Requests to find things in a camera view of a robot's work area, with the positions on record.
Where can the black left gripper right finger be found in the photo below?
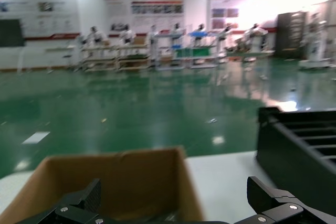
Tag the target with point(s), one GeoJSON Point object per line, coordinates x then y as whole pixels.
{"type": "Point", "coordinates": [262, 195]}

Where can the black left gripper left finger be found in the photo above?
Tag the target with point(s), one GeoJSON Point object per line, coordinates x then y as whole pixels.
{"type": "Point", "coordinates": [92, 195]}

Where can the brown cardboard box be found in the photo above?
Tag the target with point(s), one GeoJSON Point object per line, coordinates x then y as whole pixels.
{"type": "Point", "coordinates": [131, 182]}

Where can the black slotted container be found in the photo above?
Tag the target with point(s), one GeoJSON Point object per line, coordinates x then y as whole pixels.
{"type": "Point", "coordinates": [270, 142]}

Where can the silver floor debris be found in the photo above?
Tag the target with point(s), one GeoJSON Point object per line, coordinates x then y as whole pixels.
{"type": "Point", "coordinates": [211, 121]}

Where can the black round stool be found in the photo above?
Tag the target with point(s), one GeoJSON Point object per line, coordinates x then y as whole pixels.
{"type": "Point", "coordinates": [67, 56]}

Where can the long white table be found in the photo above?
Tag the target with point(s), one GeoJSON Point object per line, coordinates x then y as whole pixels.
{"type": "Point", "coordinates": [249, 53]}

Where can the roller conveyor rack table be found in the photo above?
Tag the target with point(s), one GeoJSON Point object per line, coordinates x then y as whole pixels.
{"type": "Point", "coordinates": [131, 47]}
{"type": "Point", "coordinates": [97, 48]}

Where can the small white desk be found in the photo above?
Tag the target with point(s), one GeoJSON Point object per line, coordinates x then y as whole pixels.
{"type": "Point", "coordinates": [60, 48]}

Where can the white humanoid robot black head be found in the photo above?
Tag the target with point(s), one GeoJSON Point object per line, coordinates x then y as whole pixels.
{"type": "Point", "coordinates": [95, 36]}
{"type": "Point", "coordinates": [153, 32]}
{"type": "Point", "coordinates": [256, 37]}
{"type": "Point", "coordinates": [127, 35]}
{"type": "Point", "coordinates": [177, 28]}
{"type": "Point", "coordinates": [201, 27]}
{"type": "Point", "coordinates": [225, 31]}

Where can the green panel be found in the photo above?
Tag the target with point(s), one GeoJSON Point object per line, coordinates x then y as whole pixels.
{"type": "Point", "coordinates": [191, 53]}

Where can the white platform robot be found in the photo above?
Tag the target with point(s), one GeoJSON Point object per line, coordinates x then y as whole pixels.
{"type": "Point", "coordinates": [317, 45]}

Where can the small cardboard carton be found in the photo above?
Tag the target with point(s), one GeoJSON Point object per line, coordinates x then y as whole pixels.
{"type": "Point", "coordinates": [138, 41]}

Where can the black server cabinet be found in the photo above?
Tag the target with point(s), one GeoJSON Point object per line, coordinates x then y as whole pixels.
{"type": "Point", "coordinates": [288, 35]}

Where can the blue plastic bin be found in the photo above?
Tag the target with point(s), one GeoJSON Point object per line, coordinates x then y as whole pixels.
{"type": "Point", "coordinates": [198, 33]}

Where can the black screen on white stand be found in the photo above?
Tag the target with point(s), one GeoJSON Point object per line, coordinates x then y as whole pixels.
{"type": "Point", "coordinates": [10, 32]}

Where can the white frame shelving unit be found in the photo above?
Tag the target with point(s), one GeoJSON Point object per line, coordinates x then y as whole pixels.
{"type": "Point", "coordinates": [157, 51]}
{"type": "Point", "coordinates": [203, 65]}

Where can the wall poster with orange tabs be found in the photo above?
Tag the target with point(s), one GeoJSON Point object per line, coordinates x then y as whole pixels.
{"type": "Point", "coordinates": [118, 11]}

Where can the wall poster with round icons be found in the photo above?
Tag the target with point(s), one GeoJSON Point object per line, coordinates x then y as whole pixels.
{"type": "Point", "coordinates": [52, 11]}

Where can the wall poster with red photos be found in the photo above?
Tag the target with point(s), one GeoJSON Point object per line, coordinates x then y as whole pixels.
{"type": "Point", "coordinates": [223, 3]}

